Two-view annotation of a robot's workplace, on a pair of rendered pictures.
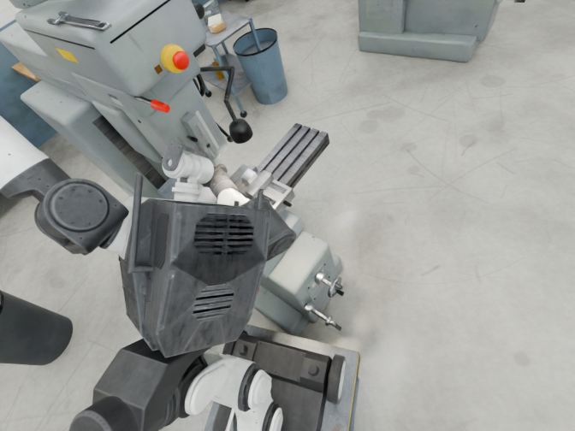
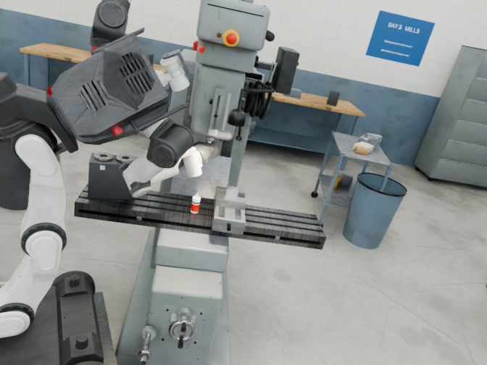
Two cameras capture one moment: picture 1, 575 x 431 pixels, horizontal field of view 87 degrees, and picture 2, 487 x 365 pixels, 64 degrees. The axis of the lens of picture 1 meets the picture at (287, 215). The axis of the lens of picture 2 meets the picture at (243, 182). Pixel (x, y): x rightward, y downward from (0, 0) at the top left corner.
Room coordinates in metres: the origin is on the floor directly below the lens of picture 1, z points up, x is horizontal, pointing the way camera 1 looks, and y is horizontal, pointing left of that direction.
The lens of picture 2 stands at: (-0.54, -0.68, 1.87)
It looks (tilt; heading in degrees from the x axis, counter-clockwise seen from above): 24 degrees down; 24
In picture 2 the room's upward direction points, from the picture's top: 13 degrees clockwise
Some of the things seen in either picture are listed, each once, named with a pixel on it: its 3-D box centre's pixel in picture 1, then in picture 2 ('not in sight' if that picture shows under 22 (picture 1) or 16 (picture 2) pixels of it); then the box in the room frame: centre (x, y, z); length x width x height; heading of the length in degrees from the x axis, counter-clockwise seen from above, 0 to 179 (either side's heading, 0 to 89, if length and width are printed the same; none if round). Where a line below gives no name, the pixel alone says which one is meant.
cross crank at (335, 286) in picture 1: (328, 283); (182, 324); (0.57, -0.05, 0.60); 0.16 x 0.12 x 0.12; 33
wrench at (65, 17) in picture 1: (78, 21); not in sight; (0.80, 0.23, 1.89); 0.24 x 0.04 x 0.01; 34
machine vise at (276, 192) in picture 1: (257, 186); (229, 205); (1.04, 0.08, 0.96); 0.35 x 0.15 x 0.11; 31
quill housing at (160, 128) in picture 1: (179, 126); (217, 99); (0.99, 0.22, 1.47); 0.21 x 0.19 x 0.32; 123
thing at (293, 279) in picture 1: (269, 256); (184, 287); (0.97, 0.21, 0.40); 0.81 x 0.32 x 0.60; 33
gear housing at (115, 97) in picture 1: (135, 70); (225, 51); (1.02, 0.24, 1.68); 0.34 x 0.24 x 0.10; 33
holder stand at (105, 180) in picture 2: not in sight; (113, 175); (0.76, 0.60, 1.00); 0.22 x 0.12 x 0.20; 133
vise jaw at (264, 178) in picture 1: (259, 185); (230, 201); (1.02, 0.07, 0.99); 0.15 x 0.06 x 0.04; 121
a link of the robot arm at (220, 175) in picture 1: (218, 182); (202, 153); (0.90, 0.20, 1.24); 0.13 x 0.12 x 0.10; 105
